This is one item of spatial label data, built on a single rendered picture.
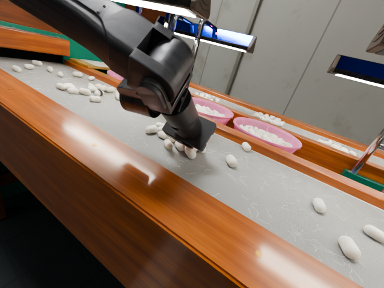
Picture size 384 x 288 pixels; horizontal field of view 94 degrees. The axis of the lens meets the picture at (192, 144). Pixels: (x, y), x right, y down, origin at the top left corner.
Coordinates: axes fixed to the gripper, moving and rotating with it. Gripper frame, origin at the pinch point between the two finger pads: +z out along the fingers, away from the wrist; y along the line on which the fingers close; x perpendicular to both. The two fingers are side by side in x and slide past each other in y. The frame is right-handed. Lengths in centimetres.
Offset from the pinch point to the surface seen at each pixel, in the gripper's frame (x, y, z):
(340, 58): -65, -26, 27
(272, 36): -171, 29, 120
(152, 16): -75, 90, 40
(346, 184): -10.5, -37.0, 11.8
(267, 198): 4.3, -20.1, -2.8
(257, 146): -10.1, -13.3, 12.4
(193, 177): 8.4, -6.0, -7.7
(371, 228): -0.2, -38.1, -0.3
